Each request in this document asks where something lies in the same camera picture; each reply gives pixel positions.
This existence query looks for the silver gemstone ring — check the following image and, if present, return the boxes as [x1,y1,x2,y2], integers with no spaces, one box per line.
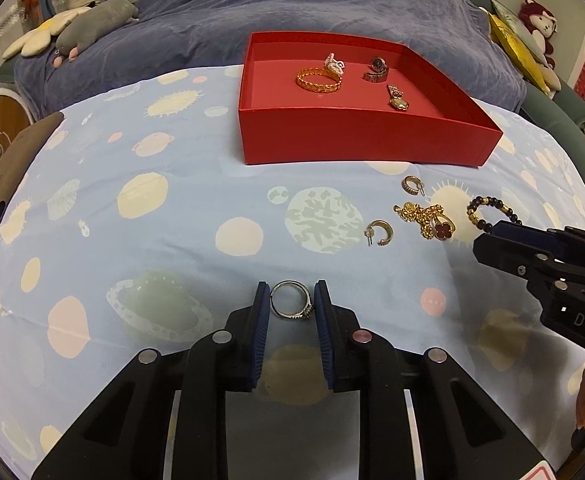
[270,279,317,322]

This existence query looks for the red clover gold ring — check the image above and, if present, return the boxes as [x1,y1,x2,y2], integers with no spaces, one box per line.
[430,213,458,243]

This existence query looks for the gold wristwatch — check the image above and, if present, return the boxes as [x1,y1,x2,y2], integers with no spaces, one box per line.
[387,84,410,112]

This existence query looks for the silver blue-dial wristwatch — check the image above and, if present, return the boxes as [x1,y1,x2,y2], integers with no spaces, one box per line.
[363,56,389,84]

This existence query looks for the gold chain-link bangle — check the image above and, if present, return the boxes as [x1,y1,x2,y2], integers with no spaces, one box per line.
[296,67,343,94]

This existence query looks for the white pearl bracelet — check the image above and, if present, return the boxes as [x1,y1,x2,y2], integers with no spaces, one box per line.
[323,52,347,78]

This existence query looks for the gold hoop earring near pearls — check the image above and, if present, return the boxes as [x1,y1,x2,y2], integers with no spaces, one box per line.
[364,219,395,247]

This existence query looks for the green sofa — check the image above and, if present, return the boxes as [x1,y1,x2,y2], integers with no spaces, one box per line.
[464,0,585,181]

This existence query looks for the gold hoop earring near box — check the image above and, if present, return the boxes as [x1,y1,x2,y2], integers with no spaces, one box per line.
[401,174,425,196]

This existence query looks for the blue planet-print tablecloth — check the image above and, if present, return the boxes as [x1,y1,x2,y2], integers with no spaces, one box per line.
[0,66,585,479]

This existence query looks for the beige plush toy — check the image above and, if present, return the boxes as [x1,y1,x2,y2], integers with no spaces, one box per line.
[539,64,562,92]

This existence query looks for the gold shiny cushion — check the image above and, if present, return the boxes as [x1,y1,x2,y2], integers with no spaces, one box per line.
[487,12,551,96]

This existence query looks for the red cardboard box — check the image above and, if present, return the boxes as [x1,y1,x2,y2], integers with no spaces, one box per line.
[238,32,502,167]

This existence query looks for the red monkey plush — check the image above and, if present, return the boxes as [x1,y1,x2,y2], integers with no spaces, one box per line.
[518,0,557,68]

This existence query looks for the grey silver cushion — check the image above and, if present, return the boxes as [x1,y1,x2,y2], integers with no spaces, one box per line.
[491,0,547,66]

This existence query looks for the blue-grey sofa blanket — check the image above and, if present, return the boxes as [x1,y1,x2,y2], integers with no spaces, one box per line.
[14,0,526,117]

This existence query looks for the grey plush animal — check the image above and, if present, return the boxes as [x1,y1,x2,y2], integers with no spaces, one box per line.
[53,0,140,68]

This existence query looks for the cream flower plush pillow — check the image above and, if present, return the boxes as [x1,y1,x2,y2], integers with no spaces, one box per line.
[2,6,90,61]

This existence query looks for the dark bead gold bracelet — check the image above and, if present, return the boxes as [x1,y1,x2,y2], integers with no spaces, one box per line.
[466,194,524,235]

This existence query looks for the gold chain necklace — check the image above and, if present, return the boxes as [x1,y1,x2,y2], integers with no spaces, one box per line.
[392,200,447,241]

